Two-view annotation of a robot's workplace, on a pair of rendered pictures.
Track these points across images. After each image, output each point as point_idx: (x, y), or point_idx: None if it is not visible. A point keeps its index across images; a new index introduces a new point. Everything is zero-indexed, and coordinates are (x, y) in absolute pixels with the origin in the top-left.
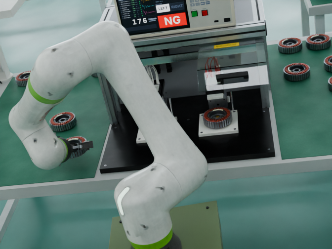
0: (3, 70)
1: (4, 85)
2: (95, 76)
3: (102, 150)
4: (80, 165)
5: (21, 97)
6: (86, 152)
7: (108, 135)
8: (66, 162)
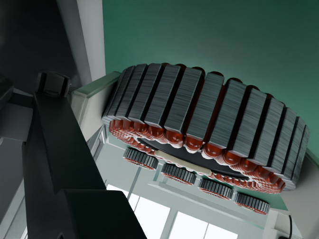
0: (275, 230)
1: (288, 211)
2: (152, 158)
3: (103, 28)
4: (221, 0)
5: (276, 200)
6: (174, 59)
7: (99, 71)
8: (294, 68)
